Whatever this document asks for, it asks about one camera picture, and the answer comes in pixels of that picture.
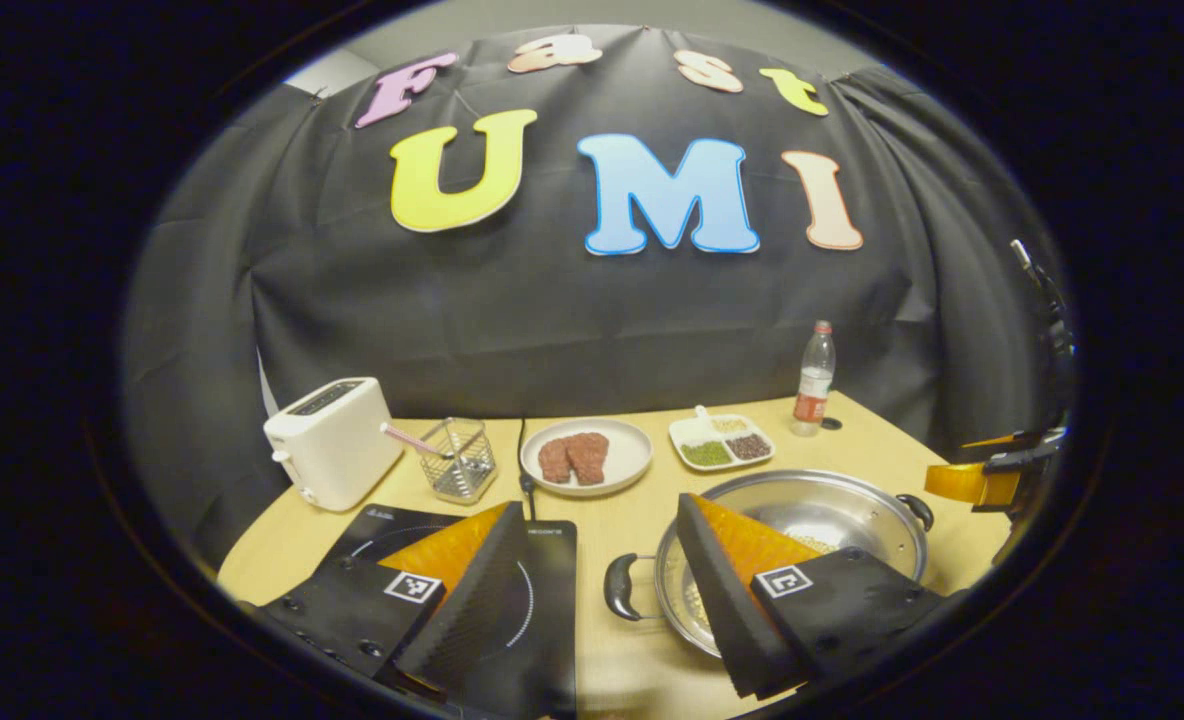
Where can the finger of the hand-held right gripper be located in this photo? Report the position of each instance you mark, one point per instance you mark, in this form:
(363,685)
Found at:
(957,483)

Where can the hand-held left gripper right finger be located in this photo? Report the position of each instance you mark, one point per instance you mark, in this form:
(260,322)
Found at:
(732,620)

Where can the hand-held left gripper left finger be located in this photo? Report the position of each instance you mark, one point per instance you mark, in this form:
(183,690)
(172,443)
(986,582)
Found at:
(472,610)

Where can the black induction cooktop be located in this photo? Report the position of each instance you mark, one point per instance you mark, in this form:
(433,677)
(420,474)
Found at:
(547,620)

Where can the brown meat piece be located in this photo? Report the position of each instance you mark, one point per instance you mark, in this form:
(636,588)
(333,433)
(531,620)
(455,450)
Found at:
(554,462)
(590,458)

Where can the plastic bottle with red label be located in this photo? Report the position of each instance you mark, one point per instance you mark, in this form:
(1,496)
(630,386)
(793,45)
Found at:
(814,385)

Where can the white divided bean dish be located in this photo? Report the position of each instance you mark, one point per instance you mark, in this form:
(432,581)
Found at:
(722,440)

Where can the pink striped straw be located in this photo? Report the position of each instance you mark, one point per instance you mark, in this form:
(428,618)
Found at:
(407,438)

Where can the round white plate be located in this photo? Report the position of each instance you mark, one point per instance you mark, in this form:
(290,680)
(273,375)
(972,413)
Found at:
(627,455)

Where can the white toaster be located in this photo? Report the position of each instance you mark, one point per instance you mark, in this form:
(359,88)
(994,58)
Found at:
(337,445)

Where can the black backdrop cloth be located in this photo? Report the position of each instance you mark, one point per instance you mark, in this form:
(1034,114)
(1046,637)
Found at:
(552,320)

